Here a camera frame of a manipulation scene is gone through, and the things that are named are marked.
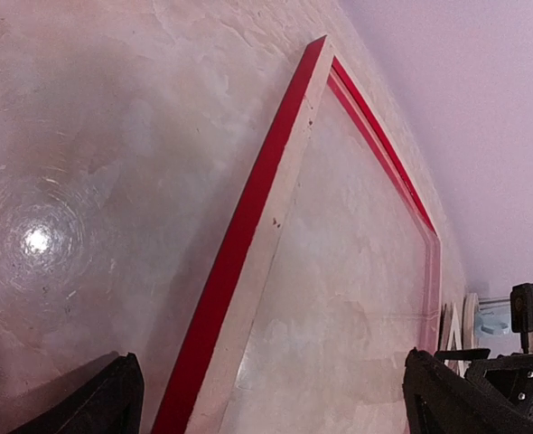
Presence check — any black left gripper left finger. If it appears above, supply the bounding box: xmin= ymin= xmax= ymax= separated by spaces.
xmin=14 ymin=353 xmax=144 ymax=434

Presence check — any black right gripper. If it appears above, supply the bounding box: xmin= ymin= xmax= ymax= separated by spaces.
xmin=435 ymin=348 xmax=533 ymax=420

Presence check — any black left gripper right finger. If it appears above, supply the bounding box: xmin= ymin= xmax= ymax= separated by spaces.
xmin=403 ymin=349 xmax=533 ymax=433

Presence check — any red wooden picture frame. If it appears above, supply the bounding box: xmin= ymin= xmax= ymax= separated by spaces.
xmin=153 ymin=35 xmax=441 ymax=433

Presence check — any white mat board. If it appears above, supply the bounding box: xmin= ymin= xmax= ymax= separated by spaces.
xmin=438 ymin=302 xmax=466 ymax=377

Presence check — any light blue ceramic mug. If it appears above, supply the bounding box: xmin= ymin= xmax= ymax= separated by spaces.
xmin=474 ymin=310 xmax=511 ymax=337

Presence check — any round swirl pattern plate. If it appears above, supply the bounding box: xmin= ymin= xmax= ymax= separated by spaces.
xmin=462 ymin=293 xmax=522 ymax=358

